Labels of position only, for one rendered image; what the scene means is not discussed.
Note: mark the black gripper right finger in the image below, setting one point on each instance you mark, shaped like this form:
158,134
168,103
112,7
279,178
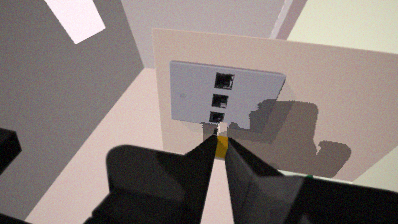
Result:
260,194

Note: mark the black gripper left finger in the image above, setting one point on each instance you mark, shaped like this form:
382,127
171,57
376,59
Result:
184,178

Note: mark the beige panel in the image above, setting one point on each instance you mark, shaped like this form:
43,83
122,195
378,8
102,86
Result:
306,108

